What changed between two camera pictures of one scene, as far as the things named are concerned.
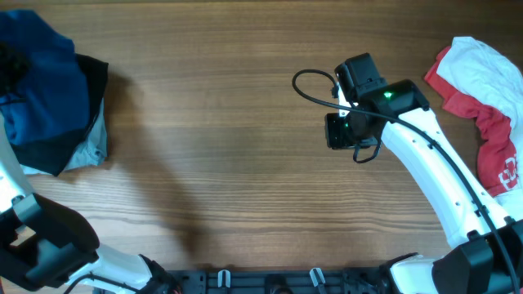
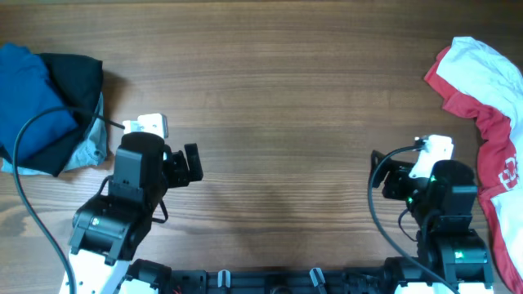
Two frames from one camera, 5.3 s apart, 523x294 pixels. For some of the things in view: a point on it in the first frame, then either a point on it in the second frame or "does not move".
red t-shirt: (496, 139) does not move
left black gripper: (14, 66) → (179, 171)
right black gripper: (337, 131) → (394, 175)
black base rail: (279, 282) does not move
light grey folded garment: (91, 151) does not move
